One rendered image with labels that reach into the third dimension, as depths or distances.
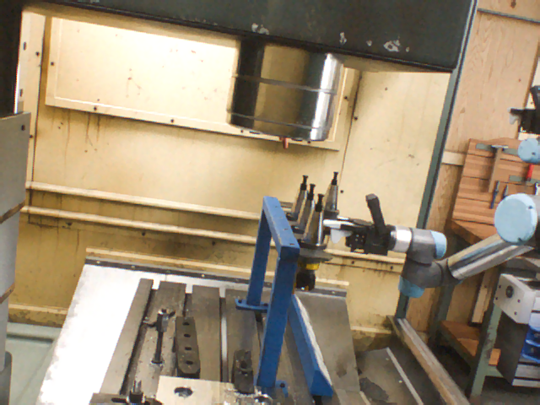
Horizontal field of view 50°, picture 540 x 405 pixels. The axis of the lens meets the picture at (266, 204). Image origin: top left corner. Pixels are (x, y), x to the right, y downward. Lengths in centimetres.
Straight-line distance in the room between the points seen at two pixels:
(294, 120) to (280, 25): 13
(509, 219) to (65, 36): 135
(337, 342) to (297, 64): 126
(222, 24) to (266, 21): 5
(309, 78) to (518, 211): 75
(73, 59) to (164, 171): 44
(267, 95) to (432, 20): 23
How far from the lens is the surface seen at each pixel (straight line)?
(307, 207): 132
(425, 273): 169
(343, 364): 187
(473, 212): 381
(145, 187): 193
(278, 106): 79
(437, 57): 79
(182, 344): 129
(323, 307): 200
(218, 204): 192
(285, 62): 79
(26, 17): 112
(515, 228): 142
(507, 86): 387
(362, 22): 77
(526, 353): 175
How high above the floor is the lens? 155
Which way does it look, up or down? 12 degrees down
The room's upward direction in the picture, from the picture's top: 10 degrees clockwise
